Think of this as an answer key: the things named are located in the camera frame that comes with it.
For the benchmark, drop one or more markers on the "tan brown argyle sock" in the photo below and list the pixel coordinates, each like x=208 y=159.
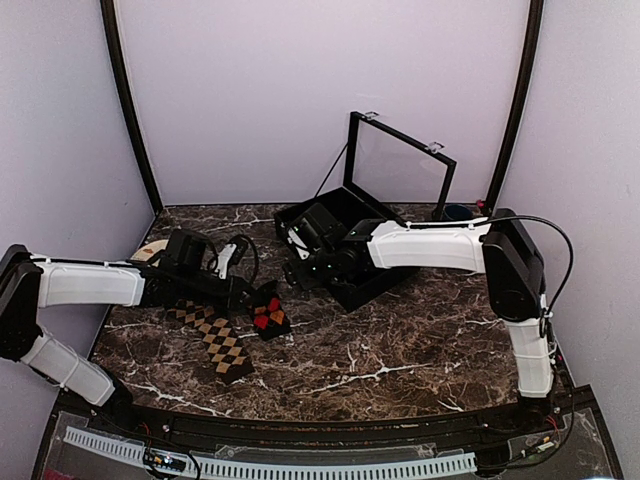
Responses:
x=229 y=358

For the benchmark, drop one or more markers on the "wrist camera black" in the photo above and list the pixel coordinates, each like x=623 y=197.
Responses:
x=185 y=250
x=315 y=230

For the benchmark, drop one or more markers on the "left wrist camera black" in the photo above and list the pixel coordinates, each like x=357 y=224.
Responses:
x=185 y=250

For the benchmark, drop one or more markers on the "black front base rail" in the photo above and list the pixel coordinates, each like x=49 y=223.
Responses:
x=572 y=442

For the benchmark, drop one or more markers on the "red orange argyle sock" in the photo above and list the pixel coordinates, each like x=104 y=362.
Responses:
x=266 y=312

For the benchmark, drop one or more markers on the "left black frame post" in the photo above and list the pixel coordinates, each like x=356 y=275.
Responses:
x=126 y=101

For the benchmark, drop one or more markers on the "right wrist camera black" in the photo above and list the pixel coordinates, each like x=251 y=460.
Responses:
x=315 y=230

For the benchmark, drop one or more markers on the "white slotted cable duct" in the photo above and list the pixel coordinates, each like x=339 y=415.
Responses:
x=167 y=463

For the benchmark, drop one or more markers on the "black display case box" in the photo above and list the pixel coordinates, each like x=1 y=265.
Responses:
x=383 y=167

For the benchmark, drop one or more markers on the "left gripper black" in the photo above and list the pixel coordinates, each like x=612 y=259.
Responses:
x=231 y=300

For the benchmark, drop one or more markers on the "right black frame post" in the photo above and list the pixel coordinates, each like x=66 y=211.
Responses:
x=516 y=111

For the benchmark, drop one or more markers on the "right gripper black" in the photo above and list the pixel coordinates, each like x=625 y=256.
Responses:
x=295 y=273

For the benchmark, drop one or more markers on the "blue mug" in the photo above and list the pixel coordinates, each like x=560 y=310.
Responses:
x=457 y=212

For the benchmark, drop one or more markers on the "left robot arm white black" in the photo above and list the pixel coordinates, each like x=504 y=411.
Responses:
x=30 y=283

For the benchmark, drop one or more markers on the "black frame post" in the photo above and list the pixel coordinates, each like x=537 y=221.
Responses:
x=516 y=111
x=126 y=101

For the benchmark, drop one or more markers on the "beige round plate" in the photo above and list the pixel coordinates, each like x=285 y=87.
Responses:
x=147 y=251

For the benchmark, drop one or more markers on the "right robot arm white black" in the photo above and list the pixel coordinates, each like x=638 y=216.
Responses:
x=499 y=248

